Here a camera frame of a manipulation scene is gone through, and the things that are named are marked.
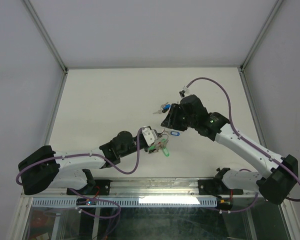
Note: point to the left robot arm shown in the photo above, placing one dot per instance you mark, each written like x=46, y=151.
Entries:
x=47, y=169

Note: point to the white slotted cable duct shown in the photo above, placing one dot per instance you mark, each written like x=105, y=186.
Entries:
x=126, y=202

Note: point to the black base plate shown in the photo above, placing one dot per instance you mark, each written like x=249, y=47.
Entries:
x=101, y=187
x=216, y=188

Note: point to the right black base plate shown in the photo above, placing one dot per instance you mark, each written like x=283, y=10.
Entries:
x=216, y=188

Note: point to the aluminium frame post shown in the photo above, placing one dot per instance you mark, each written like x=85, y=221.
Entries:
x=262, y=33
x=44, y=34

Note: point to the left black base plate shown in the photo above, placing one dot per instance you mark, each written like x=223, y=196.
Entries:
x=101, y=187

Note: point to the black tagged key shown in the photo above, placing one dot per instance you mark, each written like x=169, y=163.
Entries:
x=161, y=111

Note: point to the right aluminium frame post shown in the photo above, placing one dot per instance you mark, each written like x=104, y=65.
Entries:
x=262, y=33

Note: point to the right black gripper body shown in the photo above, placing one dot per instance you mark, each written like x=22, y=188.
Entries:
x=182, y=122

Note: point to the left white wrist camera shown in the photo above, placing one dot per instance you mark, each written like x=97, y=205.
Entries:
x=150, y=135

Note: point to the aluminium mounting rail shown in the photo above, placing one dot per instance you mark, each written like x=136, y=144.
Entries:
x=135, y=188

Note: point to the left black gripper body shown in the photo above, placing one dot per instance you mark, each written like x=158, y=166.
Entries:
x=141, y=145

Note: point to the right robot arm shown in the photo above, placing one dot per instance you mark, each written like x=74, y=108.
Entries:
x=275, y=175

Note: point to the keyring with tagged keys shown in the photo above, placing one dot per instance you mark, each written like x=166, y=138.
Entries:
x=160, y=145

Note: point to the left aluminium frame post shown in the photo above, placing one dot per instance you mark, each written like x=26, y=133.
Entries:
x=44, y=34

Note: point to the blue tagged key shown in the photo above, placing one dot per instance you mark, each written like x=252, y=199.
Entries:
x=165, y=106
x=169, y=132

